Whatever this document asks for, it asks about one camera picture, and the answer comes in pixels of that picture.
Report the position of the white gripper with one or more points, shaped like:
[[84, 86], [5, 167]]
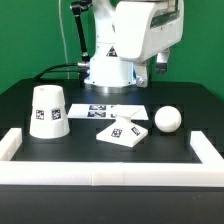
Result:
[[144, 29]]

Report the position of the white lamp bulb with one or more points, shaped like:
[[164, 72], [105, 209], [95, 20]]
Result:
[[168, 119]]

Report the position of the white lamp base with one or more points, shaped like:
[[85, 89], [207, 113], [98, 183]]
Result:
[[123, 131]]

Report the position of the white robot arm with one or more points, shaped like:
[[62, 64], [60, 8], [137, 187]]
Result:
[[108, 73]]

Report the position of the white lamp shade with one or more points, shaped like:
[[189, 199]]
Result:
[[48, 119]]

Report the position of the white marker sheet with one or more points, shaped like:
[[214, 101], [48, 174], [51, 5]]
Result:
[[107, 111]]

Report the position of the white U-shaped fence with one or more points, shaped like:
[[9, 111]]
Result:
[[209, 172]]

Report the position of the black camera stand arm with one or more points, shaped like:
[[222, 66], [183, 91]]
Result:
[[77, 8]]

